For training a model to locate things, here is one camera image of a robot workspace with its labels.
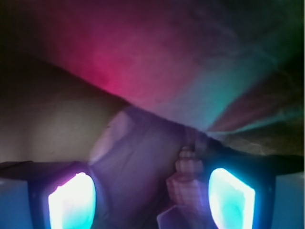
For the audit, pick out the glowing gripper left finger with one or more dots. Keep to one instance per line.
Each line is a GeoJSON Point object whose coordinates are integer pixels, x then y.
{"type": "Point", "coordinates": [46, 195]}

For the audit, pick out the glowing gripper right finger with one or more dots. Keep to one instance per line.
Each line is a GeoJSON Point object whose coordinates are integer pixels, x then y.
{"type": "Point", "coordinates": [258, 192]}

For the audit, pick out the brown paper bag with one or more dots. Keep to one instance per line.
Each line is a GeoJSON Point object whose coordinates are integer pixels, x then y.
{"type": "Point", "coordinates": [232, 69]}

